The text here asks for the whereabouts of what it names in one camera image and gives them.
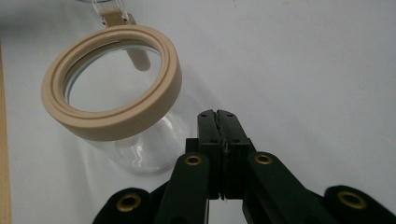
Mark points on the glass jar with beige rim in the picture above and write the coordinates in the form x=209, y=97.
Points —
x=124, y=119

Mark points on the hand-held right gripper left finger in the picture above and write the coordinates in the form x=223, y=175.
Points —
x=210, y=130

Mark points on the wooden edge strip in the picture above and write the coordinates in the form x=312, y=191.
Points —
x=3, y=149

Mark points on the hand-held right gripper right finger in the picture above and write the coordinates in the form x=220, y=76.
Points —
x=235, y=146

